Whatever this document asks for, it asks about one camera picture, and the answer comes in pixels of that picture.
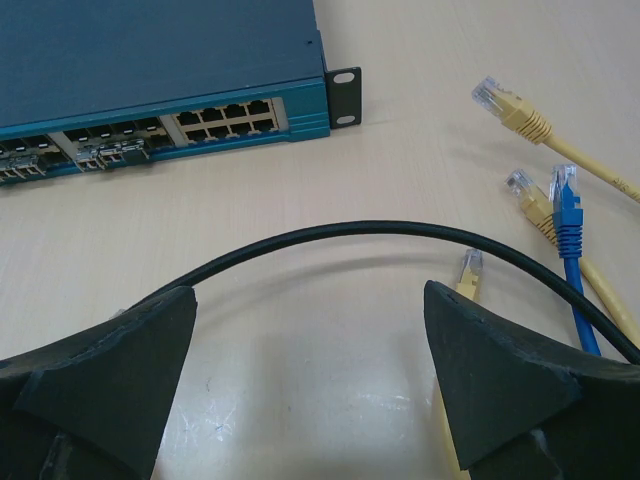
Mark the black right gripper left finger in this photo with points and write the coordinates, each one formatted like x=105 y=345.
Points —
x=94 y=405

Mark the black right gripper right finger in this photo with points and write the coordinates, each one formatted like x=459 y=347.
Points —
x=521 y=405

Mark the yellow ethernet cable short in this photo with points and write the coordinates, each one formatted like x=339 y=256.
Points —
x=535 y=205

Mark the yellow ethernet cable long loop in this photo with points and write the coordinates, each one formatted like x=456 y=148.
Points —
x=521 y=117

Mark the large blue rack network switch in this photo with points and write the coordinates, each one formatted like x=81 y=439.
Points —
x=94 y=86

